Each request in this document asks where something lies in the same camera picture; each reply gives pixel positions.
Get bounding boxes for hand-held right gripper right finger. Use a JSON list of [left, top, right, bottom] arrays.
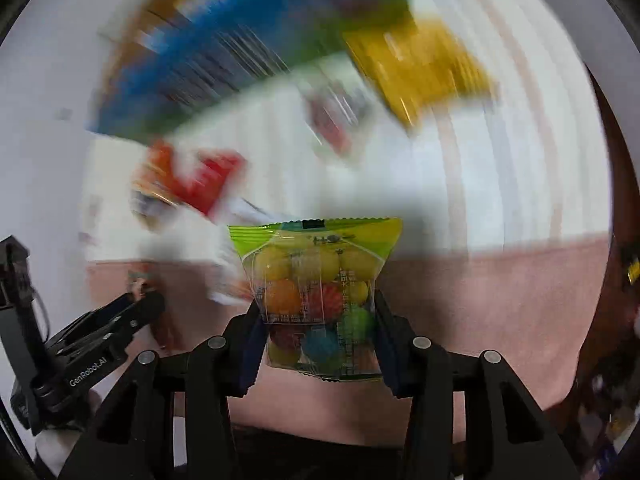
[[372, 290, 577, 480]]

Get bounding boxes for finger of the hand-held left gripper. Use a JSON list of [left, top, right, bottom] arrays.
[[92, 291, 167, 353]]

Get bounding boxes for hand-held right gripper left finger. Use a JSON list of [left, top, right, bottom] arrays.
[[57, 304, 266, 480]]

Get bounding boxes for green bag of colourful candies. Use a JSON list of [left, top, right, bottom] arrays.
[[228, 217, 404, 383]]

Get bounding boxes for white snack packet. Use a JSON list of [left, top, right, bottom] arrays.
[[207, 200, 262, 307]]

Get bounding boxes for pink cloth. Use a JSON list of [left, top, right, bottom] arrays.
[[85, 237, 612, 443]]

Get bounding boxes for red and orange snack packet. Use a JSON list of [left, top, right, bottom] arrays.
[[129, 140, 249, 222]]

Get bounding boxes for small red and white packet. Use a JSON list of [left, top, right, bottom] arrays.
[[299, 80, 377, 157]]

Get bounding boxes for yellow snack packet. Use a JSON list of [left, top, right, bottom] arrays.
[[344, 16, 501, 132]]

